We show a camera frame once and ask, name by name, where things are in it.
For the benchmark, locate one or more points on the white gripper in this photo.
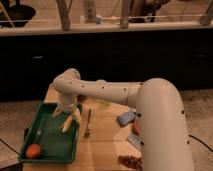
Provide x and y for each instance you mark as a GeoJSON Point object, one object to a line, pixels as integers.
{"type": "Point", "coordinates": [67, 103]}

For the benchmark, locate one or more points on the yellow banana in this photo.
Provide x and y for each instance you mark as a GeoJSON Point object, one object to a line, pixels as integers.
{"type": "Point", "coordinates": [66, 124]}

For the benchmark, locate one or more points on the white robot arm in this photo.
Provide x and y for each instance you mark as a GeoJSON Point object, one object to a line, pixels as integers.
{"type": "Point", "coordinates": [163, 132]}

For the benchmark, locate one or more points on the green plastic tray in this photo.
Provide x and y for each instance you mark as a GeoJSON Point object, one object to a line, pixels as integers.
{"type": "Point", "coordinates": [56, 147]}

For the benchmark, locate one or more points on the metal fork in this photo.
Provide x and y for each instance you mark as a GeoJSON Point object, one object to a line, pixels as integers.
{"type": "Point", "coordinates": [87, 130]}

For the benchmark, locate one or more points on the orange round fruit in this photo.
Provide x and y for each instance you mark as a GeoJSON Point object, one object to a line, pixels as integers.
{"type": "Point", "coordinates": [33, 151]}

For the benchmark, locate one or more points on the blue sponge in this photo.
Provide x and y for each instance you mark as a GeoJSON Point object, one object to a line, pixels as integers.
{"type": "Point", "coordinates": [125, 118]}

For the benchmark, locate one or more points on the orange bowl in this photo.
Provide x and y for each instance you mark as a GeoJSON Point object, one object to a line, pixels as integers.
{"type": "Point", "coordinates": [135, 128]}

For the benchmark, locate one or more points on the grey cloth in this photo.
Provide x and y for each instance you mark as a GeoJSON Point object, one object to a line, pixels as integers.
{"type": "Point", "coordinates": [134, 140]}

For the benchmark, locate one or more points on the brown patterned mat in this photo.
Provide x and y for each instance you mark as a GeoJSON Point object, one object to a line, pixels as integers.
{"type": "Point", "coordinates": [131, 162]}

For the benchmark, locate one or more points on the wooden table leg left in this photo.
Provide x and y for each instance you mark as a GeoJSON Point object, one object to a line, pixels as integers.
{"type": "Point", "coordinates": [63, 13]}

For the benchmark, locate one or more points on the wooden table leg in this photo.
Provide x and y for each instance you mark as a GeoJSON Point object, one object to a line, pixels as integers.
{"type": "Point", "coordinates": [125, 10]}
{"type": "Point", "coordinates": [63, 13]}

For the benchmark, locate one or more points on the black round stool base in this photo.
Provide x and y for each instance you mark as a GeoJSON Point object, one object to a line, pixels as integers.
{"type": "Point", "coordinates": [19, 14]}

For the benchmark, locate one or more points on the wooden table leg middle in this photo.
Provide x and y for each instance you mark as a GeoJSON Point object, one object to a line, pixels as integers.
{"type": "Point", "coordinates": [125, 10]}

